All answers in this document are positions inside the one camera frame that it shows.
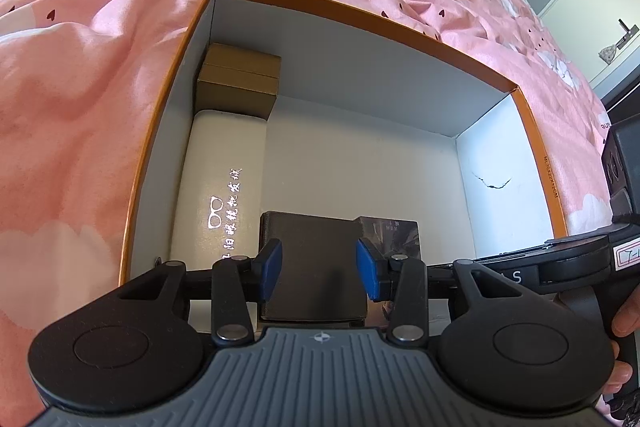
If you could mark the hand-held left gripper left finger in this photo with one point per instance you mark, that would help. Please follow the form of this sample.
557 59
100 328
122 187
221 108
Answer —
270 269

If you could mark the gold box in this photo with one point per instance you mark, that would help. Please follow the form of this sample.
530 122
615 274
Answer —
240 82

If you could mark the pink printed duvet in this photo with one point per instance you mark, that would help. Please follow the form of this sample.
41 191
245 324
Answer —
100 57

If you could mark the small patterned pouch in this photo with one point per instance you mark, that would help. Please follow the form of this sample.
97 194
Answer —
608 54

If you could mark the cream glasses case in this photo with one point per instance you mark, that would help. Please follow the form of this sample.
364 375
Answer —
220 167

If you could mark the dark grey box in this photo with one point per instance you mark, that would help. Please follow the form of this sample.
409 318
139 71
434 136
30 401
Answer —
315 267

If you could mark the orange cardboard box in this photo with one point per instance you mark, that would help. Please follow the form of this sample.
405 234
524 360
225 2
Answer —
350 72

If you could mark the person's right hand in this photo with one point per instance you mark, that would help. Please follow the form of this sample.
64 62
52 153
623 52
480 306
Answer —
626 319

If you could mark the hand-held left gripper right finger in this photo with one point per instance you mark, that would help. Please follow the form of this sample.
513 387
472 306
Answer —
372 269

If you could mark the dark patterned box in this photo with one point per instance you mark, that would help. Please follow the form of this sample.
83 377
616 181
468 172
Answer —
395 234

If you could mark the dark cabinet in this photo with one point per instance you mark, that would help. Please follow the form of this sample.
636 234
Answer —
625 104

